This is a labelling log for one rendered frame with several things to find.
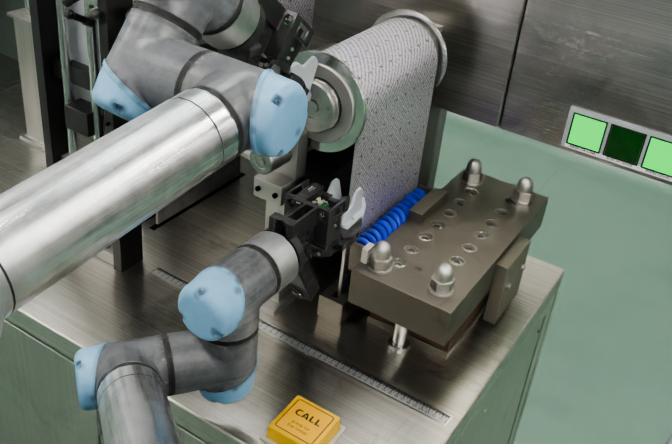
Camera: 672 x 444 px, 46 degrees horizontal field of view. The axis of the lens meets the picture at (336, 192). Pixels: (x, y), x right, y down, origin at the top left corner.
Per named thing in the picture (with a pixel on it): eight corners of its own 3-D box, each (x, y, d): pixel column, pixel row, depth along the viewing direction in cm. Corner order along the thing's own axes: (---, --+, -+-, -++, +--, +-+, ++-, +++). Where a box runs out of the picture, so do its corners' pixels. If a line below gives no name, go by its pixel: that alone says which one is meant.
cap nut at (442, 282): (423, 290, 113) (428, 264, 111) (435, 278, 116) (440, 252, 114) (446, 300, 112) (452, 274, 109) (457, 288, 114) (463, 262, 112)
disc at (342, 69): (274, 135, 118) (277, 39, 111) (276, 134, 119) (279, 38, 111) (360, 165, 112) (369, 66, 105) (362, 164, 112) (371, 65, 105)
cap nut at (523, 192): (508, 200, 137) (513, 177, 135) (515, 191, 140) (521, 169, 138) (528, 207, 136) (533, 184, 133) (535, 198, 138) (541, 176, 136)
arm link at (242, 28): (226, 43, 85) (168, 24, 88) (246, 60, 89) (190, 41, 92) (256, -20, 86) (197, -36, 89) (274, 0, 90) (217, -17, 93)
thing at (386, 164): (342, 249, 122) (355, 141, 112) (413, 189, 139) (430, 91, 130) (345, 250, 121) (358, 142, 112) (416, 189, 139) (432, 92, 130)
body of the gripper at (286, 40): (318, 34, 100) (278, -11, 90) (290, 96, 100) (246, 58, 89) (269, 19, 104) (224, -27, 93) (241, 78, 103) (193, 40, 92)
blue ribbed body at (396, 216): (348, 255, 123) (350, 236, 121) (413, 199, 139) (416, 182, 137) (368, 264, 121) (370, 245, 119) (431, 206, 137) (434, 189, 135)
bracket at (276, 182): (246, 307, 127) (253, 134, 111) (270, 287, 132) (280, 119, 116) (271, 319, 125) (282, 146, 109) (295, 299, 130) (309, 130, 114)
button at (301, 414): (266, 438, 104) (267, 425, 103) (296, 406, 110) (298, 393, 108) (310, 464, 101) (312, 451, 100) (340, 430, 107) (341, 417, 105)
